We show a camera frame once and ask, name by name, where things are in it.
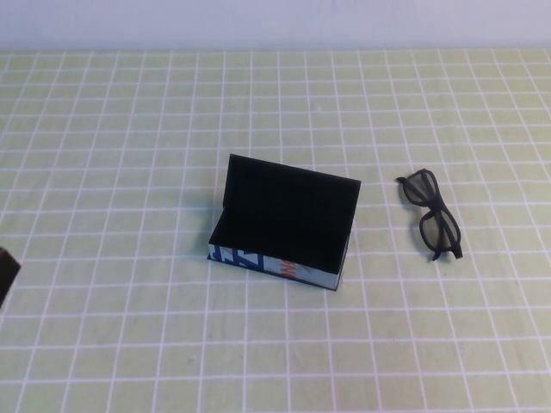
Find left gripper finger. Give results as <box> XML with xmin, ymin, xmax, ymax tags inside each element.
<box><xmin>0</xmin><ymin>246</ymin><xmax>22</xmax><ymax>309</ymax></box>

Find green checked tablecloth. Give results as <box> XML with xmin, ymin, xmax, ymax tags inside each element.
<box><xmin>0</xmin><ymin>47</ymin><xmax>551</xmax><ymax>413</ymax></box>

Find black glasses case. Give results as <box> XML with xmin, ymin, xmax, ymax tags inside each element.
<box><xmin>207</xmin><ymin>153</ymin><xmax>362</xmax><ymax>292</ymax></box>

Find black framed glasses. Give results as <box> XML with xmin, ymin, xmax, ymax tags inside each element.
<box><xmin>395</xmin><ymin>169</ymin><xmax>466</xmax><ymax>263</ymax></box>

